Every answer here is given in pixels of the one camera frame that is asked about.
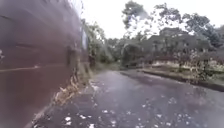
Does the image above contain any row of trees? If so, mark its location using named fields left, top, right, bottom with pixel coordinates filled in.
left=81, top=0, right=224, bottom=68

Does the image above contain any wet grey asphalt path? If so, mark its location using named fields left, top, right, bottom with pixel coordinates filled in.
left=32, top=68, right=224, bottom=128

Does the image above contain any leaf-strewn dirt strip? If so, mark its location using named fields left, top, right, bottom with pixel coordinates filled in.
left=23, top=63, right=93, bottom=128

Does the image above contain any weedy grass verge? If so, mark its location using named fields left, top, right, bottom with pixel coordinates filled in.
left=141, top=61, right=224, bottom=85

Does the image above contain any tall brown wooden fence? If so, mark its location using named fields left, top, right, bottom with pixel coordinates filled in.
left=0, top=0, right=90, bottom=128

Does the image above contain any dark timber edging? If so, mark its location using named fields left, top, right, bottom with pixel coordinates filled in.
left=138, top=68, right=224, bottom=93

